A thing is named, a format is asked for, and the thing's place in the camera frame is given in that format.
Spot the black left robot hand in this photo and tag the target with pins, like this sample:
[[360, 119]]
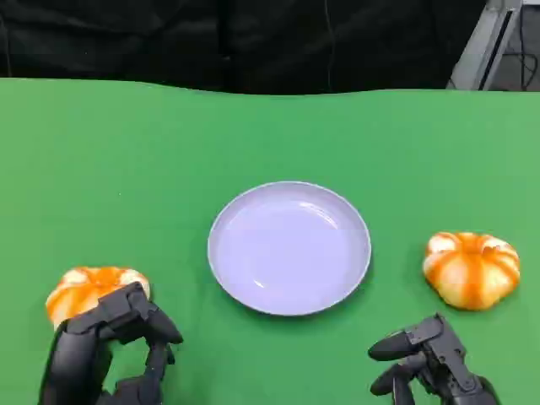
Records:
[[80, 350]]

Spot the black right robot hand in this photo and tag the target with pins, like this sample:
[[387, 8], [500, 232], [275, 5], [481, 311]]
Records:
[[439, 358]]

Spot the orange white toy bread roll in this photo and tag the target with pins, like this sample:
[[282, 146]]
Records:
[[80, 291], [470, 274]]

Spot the lilac plate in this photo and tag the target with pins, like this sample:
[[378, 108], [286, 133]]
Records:
[[289, 249]]

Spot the green table cloth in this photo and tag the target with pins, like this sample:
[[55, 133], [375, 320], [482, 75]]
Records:
[[126, 169]]

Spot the white table frame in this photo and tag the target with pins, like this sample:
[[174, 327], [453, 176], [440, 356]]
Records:
[[485, 46]]

